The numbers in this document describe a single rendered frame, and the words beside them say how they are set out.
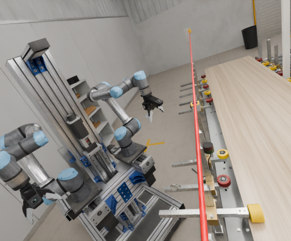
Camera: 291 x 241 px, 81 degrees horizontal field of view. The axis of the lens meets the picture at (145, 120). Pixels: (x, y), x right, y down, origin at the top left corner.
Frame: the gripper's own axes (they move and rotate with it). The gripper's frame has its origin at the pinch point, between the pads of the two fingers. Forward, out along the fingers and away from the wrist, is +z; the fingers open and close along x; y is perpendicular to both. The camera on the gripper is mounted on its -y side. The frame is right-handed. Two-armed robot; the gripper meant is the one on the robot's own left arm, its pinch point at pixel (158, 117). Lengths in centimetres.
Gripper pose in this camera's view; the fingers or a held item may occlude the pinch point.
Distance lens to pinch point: 125.1
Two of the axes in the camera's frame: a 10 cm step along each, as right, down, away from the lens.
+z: 3.6, 8.3, 4.2
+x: -6.6, 5.4, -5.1
